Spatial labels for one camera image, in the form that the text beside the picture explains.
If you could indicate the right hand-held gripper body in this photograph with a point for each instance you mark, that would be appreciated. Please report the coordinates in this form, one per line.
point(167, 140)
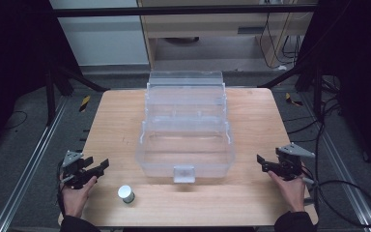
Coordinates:
point(290, 166)

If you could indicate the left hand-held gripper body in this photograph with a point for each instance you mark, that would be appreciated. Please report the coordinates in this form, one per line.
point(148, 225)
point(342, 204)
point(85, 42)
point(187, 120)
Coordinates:
point(74, 175)

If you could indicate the person's left hand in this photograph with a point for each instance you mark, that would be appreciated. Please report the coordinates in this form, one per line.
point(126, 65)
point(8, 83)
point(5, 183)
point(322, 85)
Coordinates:
point(74, 199)

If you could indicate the person's right hand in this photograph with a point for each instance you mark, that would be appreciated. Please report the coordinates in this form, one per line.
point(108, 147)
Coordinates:
point(293, 193)

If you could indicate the small silver can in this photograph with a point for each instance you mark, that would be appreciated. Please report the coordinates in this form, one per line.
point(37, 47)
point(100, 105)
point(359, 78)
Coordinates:
point(125, 192)

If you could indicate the yellow black tape marker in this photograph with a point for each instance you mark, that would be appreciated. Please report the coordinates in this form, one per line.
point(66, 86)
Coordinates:
point(84, 103)
point(292, 100)

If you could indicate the black metal stand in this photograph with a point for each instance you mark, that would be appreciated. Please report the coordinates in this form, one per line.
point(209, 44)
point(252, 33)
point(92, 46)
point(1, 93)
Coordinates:
point(50, 96)
point(317, 93)

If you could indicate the clear plastic tiered storage box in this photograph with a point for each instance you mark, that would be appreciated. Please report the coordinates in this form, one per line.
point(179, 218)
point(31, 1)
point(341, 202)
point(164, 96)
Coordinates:
point(185, 141)

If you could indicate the dark curtain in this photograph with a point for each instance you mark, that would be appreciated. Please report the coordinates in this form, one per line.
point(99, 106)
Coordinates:
point(13, 64)
point(357, 71)

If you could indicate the white cabinet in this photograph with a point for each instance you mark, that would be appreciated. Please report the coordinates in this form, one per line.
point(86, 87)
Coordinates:
point(103, 38)

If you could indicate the light wooden desk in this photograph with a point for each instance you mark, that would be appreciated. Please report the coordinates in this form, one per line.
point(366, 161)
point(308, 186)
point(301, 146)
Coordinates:
point(206, 24)

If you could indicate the aluminium floor rail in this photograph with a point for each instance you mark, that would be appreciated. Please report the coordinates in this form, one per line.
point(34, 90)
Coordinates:
point(341, 161)
point(29, 167)

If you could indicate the black horizontal frame bar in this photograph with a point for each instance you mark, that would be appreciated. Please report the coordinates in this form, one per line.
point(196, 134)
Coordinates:
point(174, 11)

